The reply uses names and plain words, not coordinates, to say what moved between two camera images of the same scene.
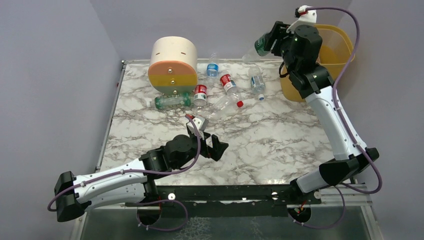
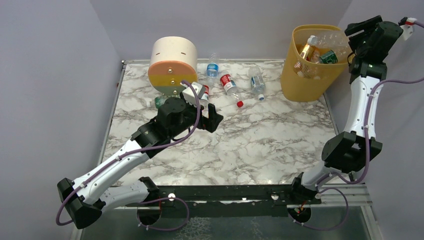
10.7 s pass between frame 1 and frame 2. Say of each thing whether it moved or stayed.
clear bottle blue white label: stayed
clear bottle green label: moved
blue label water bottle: stayed
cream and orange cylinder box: stayed
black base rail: stayed
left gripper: moved
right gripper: moved
